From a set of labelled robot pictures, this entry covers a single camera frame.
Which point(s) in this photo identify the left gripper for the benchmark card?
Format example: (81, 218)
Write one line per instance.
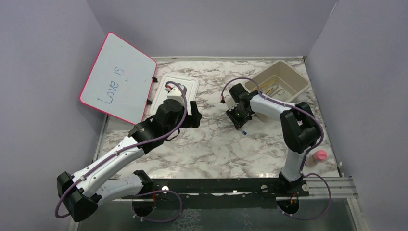
(192, 121)

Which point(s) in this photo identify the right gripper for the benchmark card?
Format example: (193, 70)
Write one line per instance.
(237, 123)

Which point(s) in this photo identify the white plastic bin lid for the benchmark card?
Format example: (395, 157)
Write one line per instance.
(191, 85)

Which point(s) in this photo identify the yellow rubber tubing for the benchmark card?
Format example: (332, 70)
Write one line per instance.
(270, 87)

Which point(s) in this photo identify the metal crucible tongs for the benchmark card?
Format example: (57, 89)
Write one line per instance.
(278, 93)

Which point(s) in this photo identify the beige plastic bin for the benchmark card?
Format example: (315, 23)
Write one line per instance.
(290, 79)

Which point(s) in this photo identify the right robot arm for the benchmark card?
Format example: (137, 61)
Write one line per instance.
(300, 129)

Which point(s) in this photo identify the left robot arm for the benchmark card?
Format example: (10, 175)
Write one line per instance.
(84, 191)

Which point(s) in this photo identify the pink framed whiteboard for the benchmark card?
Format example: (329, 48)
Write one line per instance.
(120, 80)

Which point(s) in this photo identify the pink capped bottle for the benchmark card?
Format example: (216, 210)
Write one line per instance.
(316, 158)

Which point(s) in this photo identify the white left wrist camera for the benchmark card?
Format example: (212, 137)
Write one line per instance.
(175, 93)

